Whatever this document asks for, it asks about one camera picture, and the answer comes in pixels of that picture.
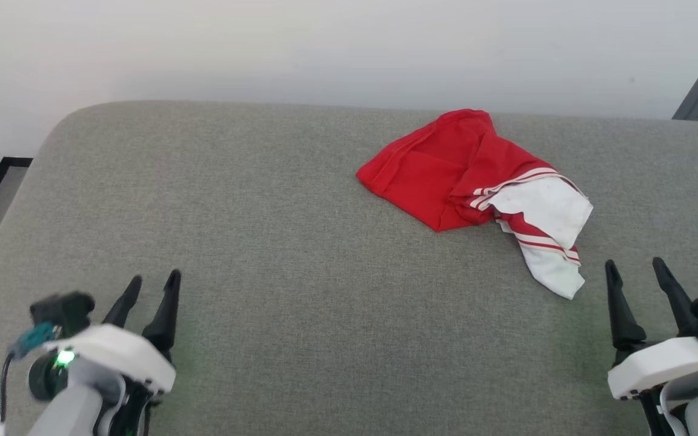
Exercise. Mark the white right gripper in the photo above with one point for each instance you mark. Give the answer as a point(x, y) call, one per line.
point(658, 363)

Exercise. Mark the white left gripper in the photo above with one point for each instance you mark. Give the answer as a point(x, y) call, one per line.
point(125, 354)

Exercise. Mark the red and white garment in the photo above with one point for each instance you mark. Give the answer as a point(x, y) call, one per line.
point(440, 169)

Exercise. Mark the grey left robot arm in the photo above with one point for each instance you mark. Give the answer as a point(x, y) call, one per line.
point(67, 412)

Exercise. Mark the grey fabric sofa cushion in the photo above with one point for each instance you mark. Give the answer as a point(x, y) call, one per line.
point(300, 290)

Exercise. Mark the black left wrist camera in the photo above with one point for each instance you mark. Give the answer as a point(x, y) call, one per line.
point(64, 312)

